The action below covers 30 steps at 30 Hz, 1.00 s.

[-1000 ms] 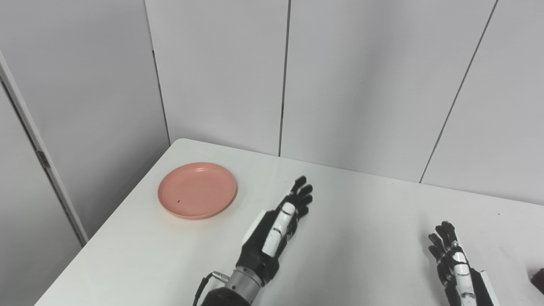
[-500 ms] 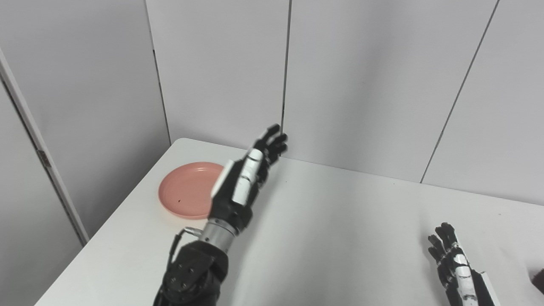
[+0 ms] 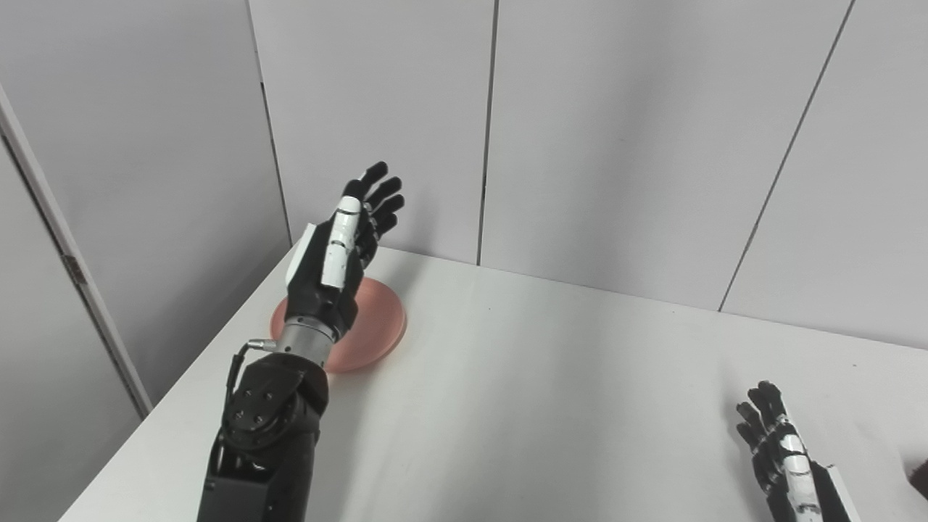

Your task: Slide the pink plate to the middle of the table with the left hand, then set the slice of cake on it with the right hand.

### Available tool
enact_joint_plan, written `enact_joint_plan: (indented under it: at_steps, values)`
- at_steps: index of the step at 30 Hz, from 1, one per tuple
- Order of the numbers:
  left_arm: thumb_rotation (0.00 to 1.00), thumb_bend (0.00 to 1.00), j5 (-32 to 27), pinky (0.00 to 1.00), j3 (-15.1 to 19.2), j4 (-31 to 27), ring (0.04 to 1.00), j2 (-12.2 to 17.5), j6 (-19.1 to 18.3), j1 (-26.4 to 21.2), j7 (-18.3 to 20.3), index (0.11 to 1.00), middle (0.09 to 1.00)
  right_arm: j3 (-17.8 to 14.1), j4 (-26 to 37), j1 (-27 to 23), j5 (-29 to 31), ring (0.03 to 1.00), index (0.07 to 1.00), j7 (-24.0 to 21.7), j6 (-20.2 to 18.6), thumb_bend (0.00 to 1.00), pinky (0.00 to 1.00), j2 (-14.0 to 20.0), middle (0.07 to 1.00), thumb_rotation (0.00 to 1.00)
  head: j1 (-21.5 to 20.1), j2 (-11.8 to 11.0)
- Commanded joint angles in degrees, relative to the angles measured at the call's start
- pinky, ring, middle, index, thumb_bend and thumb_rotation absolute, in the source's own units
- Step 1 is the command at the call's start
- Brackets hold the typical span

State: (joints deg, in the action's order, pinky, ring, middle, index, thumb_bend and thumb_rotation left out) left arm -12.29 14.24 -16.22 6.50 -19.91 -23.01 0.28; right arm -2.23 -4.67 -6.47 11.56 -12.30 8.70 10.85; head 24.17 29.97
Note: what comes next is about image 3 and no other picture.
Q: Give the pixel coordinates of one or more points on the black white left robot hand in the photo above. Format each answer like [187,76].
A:
[319,283]

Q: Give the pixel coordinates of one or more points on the pink round plate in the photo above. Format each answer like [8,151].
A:
[377,319]

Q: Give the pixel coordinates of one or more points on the chocolate cake slice with fruit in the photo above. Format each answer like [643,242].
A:
[921,482]

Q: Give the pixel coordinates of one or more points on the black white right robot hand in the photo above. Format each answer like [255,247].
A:
[786,471]

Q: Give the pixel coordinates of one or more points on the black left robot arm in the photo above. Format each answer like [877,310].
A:
[264,435]

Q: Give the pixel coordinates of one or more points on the metal door hinge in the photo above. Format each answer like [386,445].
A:
[74,269]

